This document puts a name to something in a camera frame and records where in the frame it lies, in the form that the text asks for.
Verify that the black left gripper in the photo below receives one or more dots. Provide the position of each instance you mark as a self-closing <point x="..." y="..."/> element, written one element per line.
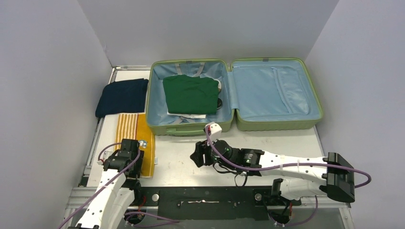
<point x="136" y="171"/>

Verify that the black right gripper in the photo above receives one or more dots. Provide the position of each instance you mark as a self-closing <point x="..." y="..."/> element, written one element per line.
<point x="200" y="154"/>

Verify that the yellow striped towel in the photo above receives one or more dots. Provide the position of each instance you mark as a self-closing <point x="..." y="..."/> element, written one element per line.
<point x="134" y="126"/>

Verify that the white shirt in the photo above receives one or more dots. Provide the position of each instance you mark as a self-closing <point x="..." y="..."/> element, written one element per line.
<point x="189" y="116"/>

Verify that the black round cosmetic jar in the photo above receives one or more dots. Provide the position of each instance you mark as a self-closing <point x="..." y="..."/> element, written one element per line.
<point x="219" y="103"/>

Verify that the green suitcase with blue lining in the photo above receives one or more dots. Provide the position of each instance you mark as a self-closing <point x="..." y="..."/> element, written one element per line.
<point x="260" y="94"/>

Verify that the dark green cloth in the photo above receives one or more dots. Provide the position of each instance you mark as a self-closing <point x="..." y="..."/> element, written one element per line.
<point x="191" y="95"/>

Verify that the white oval lotion bottle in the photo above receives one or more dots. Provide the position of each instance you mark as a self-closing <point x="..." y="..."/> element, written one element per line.
<point x="219" y="86"/>

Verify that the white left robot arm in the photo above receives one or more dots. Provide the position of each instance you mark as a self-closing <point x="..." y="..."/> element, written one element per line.
<point x="118" y="188"/>

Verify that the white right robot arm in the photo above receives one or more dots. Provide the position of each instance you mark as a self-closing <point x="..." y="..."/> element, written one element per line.
<point x="296" y="177"/>

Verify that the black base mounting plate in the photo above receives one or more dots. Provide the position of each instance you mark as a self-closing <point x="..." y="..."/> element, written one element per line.
<point x="214" y="203"/>

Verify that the navy blue folded cloth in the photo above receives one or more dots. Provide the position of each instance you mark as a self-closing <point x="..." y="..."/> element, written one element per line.
<point x="128" y="96"/>

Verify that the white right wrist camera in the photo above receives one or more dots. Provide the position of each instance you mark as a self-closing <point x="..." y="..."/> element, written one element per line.
<point x="213" y="131"/>

